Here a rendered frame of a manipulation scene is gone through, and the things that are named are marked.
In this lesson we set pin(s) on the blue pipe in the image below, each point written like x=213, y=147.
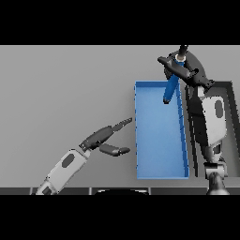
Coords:
x=172, y=84

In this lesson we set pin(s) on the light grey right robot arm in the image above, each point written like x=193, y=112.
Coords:
x=211, y=131

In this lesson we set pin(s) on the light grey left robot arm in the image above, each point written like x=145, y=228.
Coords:
x=61, y=170

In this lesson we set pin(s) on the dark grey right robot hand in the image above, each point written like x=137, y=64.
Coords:
x=191, y=70

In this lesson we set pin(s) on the blue bin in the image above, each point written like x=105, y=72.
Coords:
x=160, y=131

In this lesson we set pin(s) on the dark grey bin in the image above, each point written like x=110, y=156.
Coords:
x=231, y=125

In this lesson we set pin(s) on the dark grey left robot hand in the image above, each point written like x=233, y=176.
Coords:
x=98, y=137

